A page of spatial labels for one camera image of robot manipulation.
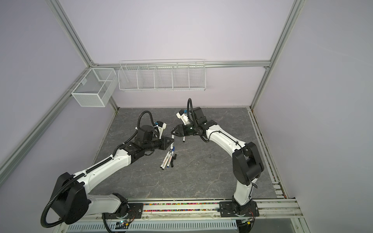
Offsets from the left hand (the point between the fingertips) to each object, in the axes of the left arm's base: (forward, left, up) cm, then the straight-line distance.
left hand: (173, 142), depth 80 cm
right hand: (+5, 0, +1) cm, 5 cm away
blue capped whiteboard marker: (+4, +2, -17) cm, 18 cm away
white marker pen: (+12, -5, -17) cm, 22 cm away
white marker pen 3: (-3, +6, -17) cm, 18 cm away
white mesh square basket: (+40, +51, +9) cm, 65 cm away
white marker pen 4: (-5, +5, -16) cm, 18 cm away
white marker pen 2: (-2, +7, -17) cm, 18 cm away
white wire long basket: (+48, +5, +11) cm, 49 cm away
